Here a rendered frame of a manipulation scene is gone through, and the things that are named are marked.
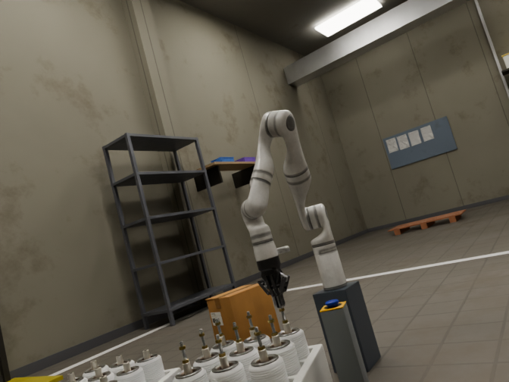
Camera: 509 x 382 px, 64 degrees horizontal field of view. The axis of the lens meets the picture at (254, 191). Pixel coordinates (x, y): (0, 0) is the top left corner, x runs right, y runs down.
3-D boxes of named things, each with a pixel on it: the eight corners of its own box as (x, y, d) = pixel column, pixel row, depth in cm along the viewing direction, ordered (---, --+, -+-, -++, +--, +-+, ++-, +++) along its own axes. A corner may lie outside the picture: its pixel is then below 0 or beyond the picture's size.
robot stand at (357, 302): (348, 358, 167) (327, 286, 170) (381, 356, 159) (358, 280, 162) (334, 373, 155) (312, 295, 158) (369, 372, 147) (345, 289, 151)
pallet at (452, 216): (469, 214, 685) (467, 208, 686) (463, 220, 619) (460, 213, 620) (400, 230, 750) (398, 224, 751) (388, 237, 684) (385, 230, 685)
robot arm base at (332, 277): (330, 286, 167) (318, 245, 168) (351, 283, 161) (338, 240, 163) (320, 292, 159) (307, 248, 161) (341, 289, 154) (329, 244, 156)
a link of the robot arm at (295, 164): (293, 104, 141) (313, 166, 153) (271, 107, 147) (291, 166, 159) (281, 117, 135) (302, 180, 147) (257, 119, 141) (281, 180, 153)
